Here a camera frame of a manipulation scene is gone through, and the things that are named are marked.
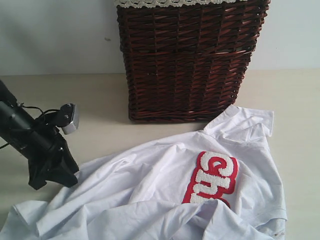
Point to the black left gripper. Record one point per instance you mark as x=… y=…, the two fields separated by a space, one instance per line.
x=48 y=155

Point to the white t-shirt red patch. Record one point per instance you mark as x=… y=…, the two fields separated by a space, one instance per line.
x=218 y=183

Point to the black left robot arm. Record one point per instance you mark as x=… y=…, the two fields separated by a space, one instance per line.
x=13 y=116

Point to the dark brown wicker basket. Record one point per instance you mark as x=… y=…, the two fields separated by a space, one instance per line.
x=186 y=64

